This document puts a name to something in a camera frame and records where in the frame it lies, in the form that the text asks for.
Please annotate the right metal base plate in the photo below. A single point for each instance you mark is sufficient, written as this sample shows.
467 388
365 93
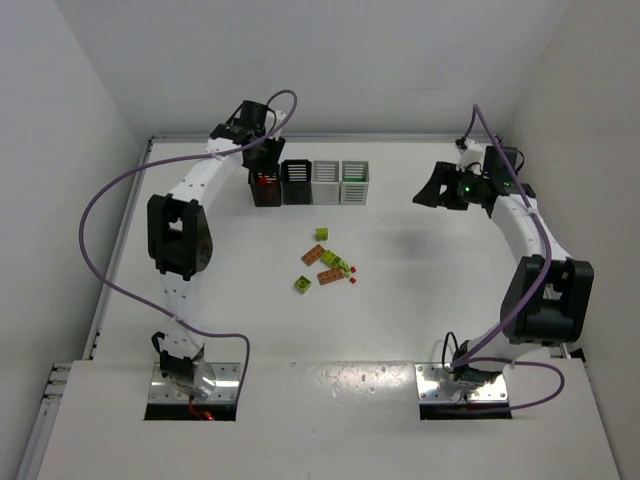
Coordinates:
436 387

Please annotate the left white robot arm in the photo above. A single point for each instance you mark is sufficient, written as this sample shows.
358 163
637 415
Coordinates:
179 237

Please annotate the brown lego brick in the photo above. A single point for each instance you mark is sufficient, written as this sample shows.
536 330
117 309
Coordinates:
313 255
330 276

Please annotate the black slotted container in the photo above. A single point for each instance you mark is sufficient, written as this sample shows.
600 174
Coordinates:
296 182
266 195

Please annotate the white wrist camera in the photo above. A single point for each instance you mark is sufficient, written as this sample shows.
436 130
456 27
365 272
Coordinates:
281 118
471 153

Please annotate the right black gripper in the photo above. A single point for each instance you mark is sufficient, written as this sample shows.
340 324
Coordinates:
448 185

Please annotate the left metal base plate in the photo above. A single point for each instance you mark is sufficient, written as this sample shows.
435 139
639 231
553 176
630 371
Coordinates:
213 382

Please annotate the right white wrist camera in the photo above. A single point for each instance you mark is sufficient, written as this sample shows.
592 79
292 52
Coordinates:
471 153

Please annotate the brown lego brick lower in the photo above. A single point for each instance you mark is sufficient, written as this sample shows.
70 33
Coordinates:
330 276

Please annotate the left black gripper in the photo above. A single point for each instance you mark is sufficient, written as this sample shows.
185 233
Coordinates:
267 163

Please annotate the red small lego brick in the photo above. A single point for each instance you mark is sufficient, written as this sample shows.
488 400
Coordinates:
262 180

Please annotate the lime small lego brick top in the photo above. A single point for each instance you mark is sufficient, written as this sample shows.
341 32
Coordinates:
321 234

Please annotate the brown lego brick upper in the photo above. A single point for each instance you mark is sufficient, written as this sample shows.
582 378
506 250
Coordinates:
313 255

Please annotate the metal base plate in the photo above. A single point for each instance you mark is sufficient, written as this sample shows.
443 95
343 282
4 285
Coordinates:
436 387
213 382

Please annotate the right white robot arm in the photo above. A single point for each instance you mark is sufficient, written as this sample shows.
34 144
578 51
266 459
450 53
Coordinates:
547 299

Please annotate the white slotted container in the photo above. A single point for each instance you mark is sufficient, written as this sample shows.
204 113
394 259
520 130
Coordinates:
325 182
354 182

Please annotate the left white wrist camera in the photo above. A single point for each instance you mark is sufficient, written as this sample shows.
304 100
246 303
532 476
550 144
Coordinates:
281 118

